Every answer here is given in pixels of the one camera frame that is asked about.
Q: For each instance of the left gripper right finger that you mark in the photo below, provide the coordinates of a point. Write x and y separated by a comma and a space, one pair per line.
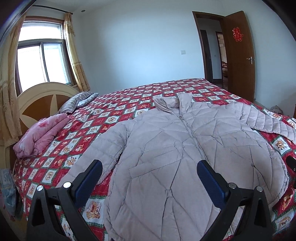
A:
255, 221

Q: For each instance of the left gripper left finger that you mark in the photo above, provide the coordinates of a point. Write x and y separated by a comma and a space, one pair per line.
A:
43, 223

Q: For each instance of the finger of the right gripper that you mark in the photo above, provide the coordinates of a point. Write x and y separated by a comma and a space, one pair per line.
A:
291, 163

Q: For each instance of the beige quilted puffer jacket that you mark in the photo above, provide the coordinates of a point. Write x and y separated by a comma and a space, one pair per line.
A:
155, 192

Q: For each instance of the blue cloth beside bed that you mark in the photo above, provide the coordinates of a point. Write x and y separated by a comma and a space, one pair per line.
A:
12, 201

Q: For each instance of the dark bag on floor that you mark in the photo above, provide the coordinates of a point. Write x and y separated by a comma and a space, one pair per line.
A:
276, 109

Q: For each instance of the red patchwork bear bedspread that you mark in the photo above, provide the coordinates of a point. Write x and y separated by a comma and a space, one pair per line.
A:
89, 122

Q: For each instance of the pink folded quilt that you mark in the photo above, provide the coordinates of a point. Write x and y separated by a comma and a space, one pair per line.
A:
40, 135

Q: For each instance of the yellow curtain left of window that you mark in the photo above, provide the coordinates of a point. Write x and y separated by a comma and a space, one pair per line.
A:
10, 115

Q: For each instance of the yellow curtain of window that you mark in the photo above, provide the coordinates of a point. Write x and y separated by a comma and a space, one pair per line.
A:
10, 115
75, 63

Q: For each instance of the brown wooden door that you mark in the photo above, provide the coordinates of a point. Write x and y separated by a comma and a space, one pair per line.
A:
241, 74

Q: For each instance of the grey striped pillow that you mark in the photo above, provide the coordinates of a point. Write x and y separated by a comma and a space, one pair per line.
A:
70, 105

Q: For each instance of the cream and brown headboard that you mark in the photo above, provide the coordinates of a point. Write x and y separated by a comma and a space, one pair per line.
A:
42, 101

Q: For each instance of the red double happiness decal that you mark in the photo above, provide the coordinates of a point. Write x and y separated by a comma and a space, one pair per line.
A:
237, 35

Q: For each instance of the yellow curtain right of window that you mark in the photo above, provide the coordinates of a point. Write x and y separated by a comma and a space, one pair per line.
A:
75, 63

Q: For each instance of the black curtain rod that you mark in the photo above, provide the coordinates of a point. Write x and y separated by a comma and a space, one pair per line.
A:
52, 8

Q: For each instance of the window with grey frame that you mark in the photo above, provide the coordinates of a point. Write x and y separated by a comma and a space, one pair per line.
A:
42, 55

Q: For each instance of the brown door frame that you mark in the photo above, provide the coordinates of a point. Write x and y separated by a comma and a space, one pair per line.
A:
209, 27

